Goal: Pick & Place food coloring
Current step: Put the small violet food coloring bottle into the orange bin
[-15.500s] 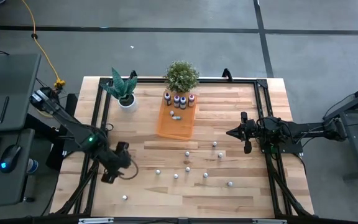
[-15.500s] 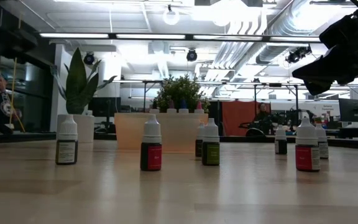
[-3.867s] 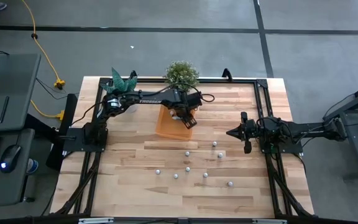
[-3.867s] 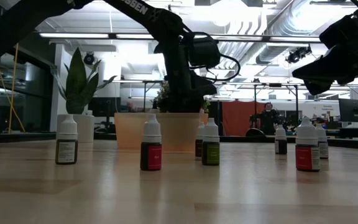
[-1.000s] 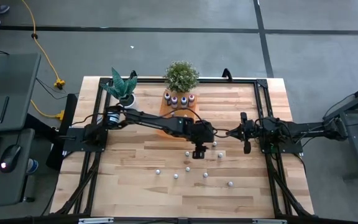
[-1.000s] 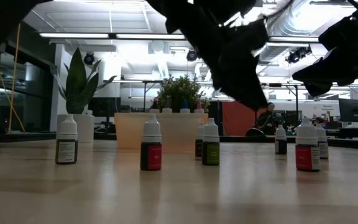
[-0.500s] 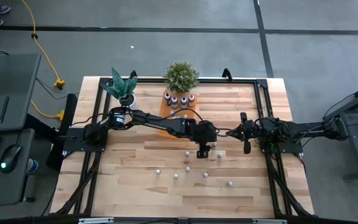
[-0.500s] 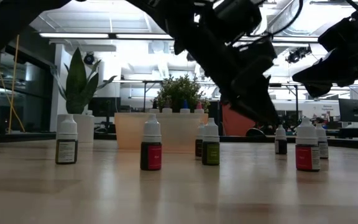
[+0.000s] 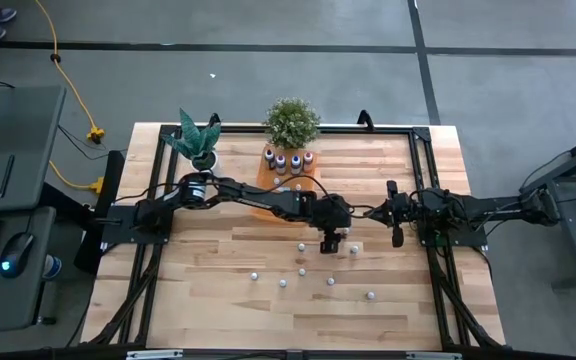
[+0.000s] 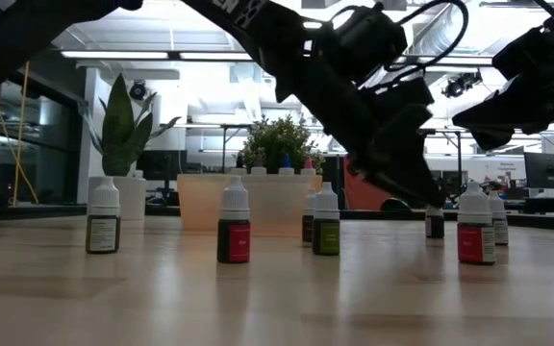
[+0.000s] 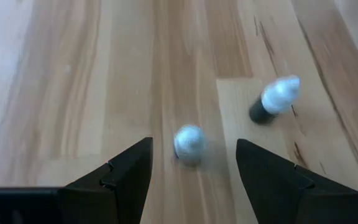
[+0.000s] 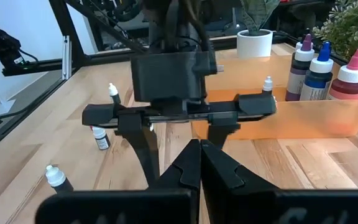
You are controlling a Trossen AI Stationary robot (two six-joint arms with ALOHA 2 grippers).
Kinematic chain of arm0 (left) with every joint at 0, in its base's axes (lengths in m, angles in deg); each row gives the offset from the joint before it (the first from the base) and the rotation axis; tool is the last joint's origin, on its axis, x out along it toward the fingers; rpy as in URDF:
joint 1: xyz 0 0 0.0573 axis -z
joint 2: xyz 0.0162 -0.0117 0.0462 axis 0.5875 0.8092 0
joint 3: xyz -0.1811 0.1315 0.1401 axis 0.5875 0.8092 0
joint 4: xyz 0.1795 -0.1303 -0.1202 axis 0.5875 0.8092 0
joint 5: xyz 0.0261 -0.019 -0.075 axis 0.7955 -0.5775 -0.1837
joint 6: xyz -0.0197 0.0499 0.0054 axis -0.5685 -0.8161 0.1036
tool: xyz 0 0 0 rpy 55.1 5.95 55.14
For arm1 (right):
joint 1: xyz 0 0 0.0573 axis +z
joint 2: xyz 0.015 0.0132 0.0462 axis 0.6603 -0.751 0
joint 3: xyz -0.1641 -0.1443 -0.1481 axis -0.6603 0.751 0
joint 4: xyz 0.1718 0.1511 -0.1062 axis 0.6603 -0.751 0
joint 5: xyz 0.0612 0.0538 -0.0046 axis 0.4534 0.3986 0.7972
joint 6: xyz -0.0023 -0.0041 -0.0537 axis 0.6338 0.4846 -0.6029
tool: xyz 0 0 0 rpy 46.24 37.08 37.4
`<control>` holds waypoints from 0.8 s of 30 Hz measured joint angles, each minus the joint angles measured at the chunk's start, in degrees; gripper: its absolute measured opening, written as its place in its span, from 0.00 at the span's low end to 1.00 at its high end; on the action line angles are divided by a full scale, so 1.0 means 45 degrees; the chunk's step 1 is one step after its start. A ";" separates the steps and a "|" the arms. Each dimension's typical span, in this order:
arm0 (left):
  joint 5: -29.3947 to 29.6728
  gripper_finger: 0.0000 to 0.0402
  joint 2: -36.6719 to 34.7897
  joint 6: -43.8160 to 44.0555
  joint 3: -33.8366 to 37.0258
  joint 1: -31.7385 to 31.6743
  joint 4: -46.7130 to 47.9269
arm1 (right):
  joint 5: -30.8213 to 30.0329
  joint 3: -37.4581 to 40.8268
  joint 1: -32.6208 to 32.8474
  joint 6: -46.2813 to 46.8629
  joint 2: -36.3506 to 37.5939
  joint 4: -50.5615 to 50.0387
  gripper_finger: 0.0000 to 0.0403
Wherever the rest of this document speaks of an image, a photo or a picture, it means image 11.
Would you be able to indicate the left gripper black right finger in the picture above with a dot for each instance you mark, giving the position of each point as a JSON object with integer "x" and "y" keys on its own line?
{"x": 284, "y": 199}

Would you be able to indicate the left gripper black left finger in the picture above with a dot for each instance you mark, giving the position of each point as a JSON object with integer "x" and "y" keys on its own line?
{"x": 104, "y": 199}

